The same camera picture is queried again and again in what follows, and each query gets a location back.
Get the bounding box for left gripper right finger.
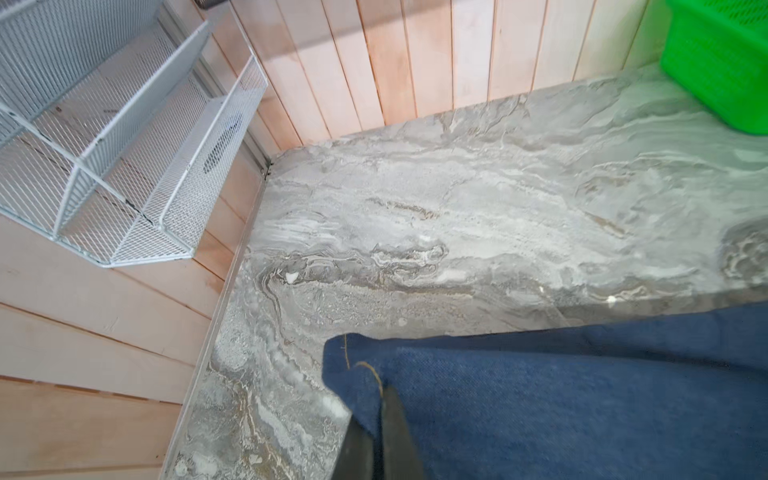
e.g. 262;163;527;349
380;386;426;480

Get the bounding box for green plastic basket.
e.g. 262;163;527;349
660;0;767;135

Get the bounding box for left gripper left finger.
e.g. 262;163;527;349
330;417;375;480

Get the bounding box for white wire mesh shelf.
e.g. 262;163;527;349
1;1;268;268

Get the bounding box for dark blue denim trousers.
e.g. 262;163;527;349
322;303;767;479

